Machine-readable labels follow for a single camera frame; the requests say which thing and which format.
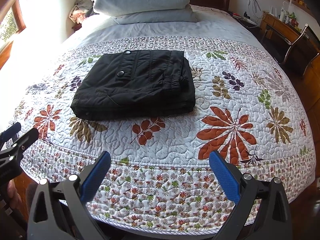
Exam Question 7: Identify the metal frame chair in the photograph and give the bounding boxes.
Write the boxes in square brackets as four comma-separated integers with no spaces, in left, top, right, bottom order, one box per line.
[261,23,319,76]

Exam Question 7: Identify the lower grey blue pillow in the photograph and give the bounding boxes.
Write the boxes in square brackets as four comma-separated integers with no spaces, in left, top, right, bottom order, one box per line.
[111,4,197,24]

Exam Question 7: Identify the person's left hand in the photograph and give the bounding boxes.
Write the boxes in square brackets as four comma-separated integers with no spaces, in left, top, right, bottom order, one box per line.
[7,180,22,209]

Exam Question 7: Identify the black pants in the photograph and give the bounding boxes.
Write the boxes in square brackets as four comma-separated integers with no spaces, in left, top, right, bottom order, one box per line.
[71,50,196,121]

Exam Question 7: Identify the wooden framed window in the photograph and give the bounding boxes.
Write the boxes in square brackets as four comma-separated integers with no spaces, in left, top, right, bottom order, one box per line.
[0,0,26,68]

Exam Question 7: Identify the wooden desk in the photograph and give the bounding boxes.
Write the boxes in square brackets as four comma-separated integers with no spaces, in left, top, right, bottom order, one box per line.
[258,12,320,63]

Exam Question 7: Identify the floral quilted bedspread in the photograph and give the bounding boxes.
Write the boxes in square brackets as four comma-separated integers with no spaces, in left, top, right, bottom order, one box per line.
[2,6,316,237]

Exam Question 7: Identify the pile of clothes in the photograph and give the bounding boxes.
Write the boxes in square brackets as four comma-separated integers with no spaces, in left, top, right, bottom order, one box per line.
[69,0,96,24]

